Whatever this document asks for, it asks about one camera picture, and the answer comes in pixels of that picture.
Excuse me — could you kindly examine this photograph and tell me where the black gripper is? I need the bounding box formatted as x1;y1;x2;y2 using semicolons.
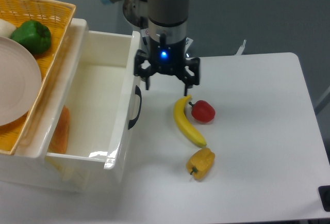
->
134;34;200;96

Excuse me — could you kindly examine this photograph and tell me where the triangle bread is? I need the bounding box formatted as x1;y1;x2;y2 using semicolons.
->
48;105;70;154

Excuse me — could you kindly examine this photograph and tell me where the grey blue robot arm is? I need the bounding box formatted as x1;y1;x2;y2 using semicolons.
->
101;0;200;90

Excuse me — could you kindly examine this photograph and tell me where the white open upper drawer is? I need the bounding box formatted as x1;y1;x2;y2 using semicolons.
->
48;31;141;181

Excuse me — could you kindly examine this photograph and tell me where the red bell pepper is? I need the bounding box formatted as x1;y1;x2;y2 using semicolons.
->
188;100;216;123

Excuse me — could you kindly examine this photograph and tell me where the yellow banana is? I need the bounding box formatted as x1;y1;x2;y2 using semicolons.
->
173;95;207;148

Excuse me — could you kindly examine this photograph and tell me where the yellow bell pepper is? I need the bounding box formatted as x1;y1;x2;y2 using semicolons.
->
186;148;215;180

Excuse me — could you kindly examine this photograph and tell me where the green bell pepper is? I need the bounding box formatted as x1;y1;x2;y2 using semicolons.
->
10;20;52;55

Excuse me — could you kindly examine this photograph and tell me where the pink plate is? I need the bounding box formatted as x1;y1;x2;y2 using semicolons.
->
1;37;42;125

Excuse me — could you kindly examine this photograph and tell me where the yellow woven basket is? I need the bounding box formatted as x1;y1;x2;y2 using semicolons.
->
1;0;76;155

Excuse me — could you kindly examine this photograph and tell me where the white radish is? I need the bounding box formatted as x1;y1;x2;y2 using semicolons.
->
0;19;17;38

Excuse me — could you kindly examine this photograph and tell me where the black object at table edge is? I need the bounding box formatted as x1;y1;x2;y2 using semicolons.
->
318;185;330;212

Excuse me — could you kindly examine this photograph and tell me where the black drawer handle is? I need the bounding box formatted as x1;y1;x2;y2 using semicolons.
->
128;85;142;130

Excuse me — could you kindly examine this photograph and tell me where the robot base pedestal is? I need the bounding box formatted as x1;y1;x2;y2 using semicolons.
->
123;0;149;54

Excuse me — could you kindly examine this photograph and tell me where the white metal bracket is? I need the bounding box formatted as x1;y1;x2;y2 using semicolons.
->
235;39;246;56

